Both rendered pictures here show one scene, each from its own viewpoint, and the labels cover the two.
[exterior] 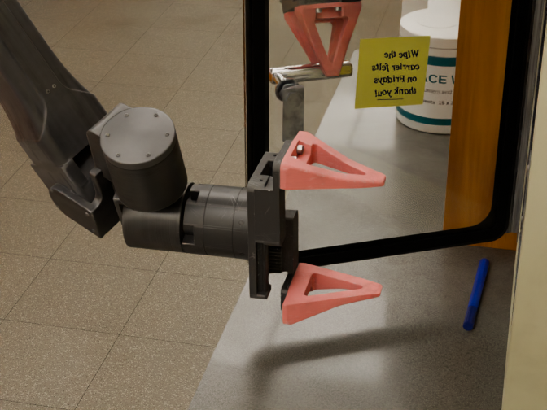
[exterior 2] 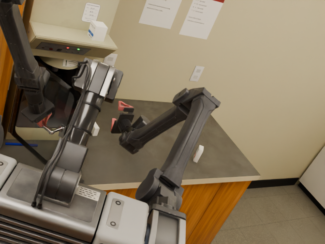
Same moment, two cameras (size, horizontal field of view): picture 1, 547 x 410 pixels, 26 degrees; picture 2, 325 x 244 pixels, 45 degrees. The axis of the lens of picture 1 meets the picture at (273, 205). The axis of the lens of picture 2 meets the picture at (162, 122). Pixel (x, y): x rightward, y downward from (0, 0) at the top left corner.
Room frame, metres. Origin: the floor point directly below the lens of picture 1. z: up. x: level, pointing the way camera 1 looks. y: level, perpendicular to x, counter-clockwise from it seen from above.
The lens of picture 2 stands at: (1.83, 1.00, 2.11)
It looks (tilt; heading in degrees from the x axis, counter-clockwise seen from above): 30 degrees down; 218
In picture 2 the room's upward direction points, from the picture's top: 24 degrees clockwise
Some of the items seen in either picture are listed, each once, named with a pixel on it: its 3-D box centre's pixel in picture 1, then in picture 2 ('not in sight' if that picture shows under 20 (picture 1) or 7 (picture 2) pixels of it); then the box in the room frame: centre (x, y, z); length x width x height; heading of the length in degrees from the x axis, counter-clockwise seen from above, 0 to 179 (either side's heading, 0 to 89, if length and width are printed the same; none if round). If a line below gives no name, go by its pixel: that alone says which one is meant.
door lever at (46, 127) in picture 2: not in sight; (49, 125); (1.14, -0.04, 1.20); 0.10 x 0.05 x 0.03; 105
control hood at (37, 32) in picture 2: not in sight; (72, 46); (1.04, -0.19, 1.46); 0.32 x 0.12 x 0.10; 167
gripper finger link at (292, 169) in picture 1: (324, 191); (122, 110); (0.81, -0.04, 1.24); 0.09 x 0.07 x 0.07; 77
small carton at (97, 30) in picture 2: not in sight; (97, 31); (0.96, -0.17, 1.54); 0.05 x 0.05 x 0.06; 82
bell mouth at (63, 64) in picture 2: not in sight; (60, 53); (0.98, -0.34, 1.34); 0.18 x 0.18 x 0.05
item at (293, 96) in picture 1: (291, 112); not in sight; (1.09, -0.02, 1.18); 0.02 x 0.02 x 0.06; 15
